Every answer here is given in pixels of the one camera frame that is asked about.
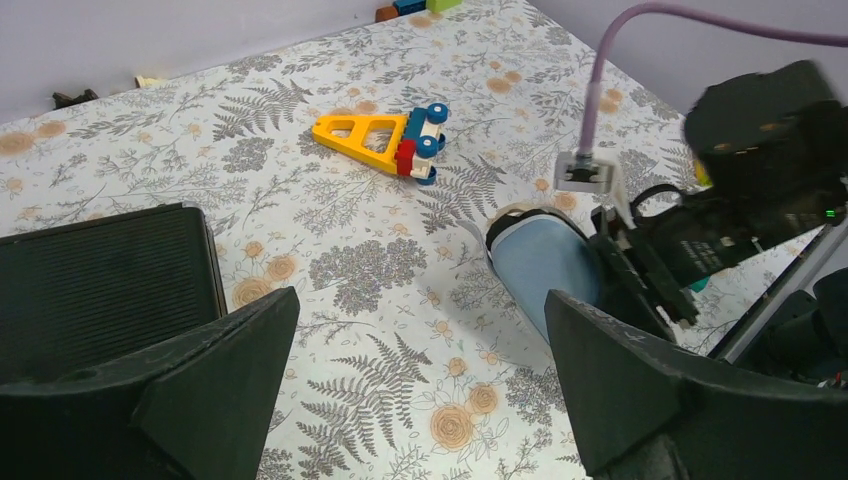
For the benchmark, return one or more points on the yellow green triangular toy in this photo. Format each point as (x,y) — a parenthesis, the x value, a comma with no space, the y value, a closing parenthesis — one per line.
(701,176)

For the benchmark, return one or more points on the blue block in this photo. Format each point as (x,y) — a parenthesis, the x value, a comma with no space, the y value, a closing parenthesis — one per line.
(407,7)

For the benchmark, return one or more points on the black rectangular case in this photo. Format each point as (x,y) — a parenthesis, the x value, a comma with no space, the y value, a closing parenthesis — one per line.
(80,295)

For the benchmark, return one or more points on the white small block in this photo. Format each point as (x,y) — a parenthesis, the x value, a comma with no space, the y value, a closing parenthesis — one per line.
(145,82)

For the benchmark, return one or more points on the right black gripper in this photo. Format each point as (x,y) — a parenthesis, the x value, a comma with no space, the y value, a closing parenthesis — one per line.
(637,288)

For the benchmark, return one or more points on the yellow toy with blue wheels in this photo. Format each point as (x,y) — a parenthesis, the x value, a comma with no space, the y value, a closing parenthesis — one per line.
(404,145)

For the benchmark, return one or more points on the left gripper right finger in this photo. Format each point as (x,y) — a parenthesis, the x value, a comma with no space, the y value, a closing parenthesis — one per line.
(642,407)

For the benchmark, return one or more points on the green arch block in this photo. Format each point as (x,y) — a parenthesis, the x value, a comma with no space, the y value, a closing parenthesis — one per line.
(439,6)

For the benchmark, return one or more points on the brown block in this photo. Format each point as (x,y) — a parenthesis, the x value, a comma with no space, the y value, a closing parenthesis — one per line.
(386,13)

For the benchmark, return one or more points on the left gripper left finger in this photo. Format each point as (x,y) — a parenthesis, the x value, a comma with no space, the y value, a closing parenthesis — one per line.
(196,406)

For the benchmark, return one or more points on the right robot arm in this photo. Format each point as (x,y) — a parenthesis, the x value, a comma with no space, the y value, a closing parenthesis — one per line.
(774,147)

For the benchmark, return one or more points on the teal block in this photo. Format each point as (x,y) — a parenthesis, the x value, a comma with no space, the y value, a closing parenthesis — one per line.
(699,285)

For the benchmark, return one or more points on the black small object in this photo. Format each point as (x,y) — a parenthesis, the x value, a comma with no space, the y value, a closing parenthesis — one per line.
(62,100)

